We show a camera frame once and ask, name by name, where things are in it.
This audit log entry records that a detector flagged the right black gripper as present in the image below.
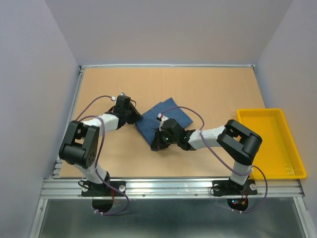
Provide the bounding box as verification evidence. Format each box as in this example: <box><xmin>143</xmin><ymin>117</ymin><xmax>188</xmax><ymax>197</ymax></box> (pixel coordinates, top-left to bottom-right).
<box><xmin>150</xmin><ymin>127</ymin><xmax>179</xmax><ymax>150</ymax></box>

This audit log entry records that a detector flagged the blue plaid long sleeve shirt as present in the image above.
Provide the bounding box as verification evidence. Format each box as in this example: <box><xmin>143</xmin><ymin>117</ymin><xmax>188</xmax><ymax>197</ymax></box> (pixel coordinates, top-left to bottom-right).
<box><xmin>136</xmin><ymin>97</ymin><xmax>193</xmax><ymax>146</ymax></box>

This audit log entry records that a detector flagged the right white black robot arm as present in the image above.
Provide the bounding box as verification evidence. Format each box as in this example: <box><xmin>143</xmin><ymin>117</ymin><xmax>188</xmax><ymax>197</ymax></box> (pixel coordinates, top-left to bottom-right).
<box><xmin>151</xmin><ymin>119</ymin><xmax>263</xmax><ymax>193</ymax></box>

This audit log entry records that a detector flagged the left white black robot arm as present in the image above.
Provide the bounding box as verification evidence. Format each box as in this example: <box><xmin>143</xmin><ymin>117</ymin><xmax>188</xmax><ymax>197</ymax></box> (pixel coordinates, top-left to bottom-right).
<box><xmin>58</xmin><ymin>94</ymin><xmax>142</xmax><ymax>197</ymax></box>

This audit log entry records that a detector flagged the yellow plastic tray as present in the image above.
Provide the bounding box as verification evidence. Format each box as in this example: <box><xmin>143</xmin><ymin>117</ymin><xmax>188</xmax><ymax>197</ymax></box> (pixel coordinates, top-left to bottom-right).
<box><xmin>236</xmin><ymin>108</ymin><xmax>307</xmax><ymax>180</ymax></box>

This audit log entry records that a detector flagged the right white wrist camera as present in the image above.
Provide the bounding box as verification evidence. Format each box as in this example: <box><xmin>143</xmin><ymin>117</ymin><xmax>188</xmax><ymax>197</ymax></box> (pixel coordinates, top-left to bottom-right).
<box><xmin>157</xmin><ymin>113</ymin><xmax>168</xmax><ymax>131</ymax></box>

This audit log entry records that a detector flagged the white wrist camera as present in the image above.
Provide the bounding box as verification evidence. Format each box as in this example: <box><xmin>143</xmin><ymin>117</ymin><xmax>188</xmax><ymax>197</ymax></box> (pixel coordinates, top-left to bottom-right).
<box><xmin>110</xmin><ymin>92</ymin><xmax>126</xmax><ymax>102</ymax></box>
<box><xmin>157</xmin><ymin>113</ymin><xmax>168</xmax><ymax>131</ymax></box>

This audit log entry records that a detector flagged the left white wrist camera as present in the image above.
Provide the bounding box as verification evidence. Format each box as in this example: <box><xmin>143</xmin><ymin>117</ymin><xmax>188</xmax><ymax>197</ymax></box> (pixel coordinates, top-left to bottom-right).
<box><xmin>110</xmin><ymin>92</ymin><xmax>126</xmax><ymax>102</ymax></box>

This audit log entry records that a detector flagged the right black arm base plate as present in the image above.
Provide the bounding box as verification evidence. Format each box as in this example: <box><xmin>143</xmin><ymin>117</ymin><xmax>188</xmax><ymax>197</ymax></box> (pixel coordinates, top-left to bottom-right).
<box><xmin>210</xmin><ymin>179</ymin><xmax>258</xmax><ymax>197</ymax></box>

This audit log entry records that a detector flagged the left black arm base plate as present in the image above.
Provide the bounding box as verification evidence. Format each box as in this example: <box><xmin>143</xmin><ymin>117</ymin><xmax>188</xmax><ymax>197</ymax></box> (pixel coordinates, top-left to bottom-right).
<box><xmin>78</xmin><ymin>180</ymin><xmax>126</xmax><ymax>197</ymax></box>

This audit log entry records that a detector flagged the aluminium front rail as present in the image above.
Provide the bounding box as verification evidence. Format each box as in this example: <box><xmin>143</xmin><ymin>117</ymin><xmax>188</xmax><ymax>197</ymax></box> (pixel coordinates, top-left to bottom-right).
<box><xmin>40</xmin><ymin>177</ymin><xmax>305</xmax><ymax>200</ymax></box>

